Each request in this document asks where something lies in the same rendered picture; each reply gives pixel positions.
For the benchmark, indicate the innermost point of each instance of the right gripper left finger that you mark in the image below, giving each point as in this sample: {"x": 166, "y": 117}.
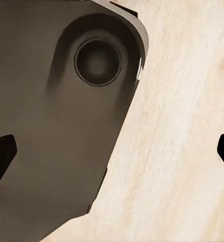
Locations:
{"x": 8, "y": 150}

